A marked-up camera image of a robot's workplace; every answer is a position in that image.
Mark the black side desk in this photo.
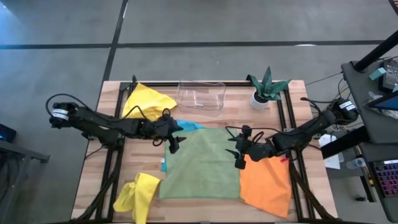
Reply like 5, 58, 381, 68
341, 55, 398, 223

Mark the black support beam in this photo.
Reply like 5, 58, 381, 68
320, 125, 371, 160

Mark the clear plastic bin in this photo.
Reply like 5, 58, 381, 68
175, 80, 227, 112

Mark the keyboard with coloured keys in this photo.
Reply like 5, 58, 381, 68
369, 159, 398, 198

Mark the black electronic device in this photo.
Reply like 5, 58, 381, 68
381, 58, 398, 93

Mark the artificial green plant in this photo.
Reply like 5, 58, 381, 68
246, 65, 293, 101

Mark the yellow microfiber towel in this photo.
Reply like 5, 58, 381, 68
121, 82, 178, 123
112, 172, 162, 224

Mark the black metal pole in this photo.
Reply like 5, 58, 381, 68
354, 30, 398, 73

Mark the white paper sheet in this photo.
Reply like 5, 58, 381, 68
318, 133, 345, 170

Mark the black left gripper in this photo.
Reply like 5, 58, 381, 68
144, 117, 188, 154

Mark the black device with blue light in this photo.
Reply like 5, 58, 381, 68
0, 123, 17, 144

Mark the blue microfiber towel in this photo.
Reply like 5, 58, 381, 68
160, 119, 206, 173

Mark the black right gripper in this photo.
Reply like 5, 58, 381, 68
224, 136, 276, 170

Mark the green microfiber towel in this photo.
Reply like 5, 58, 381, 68
158, 128, 242, 201

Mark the dark tablet screen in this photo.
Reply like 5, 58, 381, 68
364, 90, 398, 112

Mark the white plant pot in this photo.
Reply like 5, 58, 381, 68
249, 90, 271, 111

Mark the clear water bottle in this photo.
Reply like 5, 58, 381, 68
345, 157, 368, 170

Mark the orange microfiber towel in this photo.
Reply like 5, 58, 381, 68
239, 154, 293, 219

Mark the small teal box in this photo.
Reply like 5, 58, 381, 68
368, 67, 387, 82

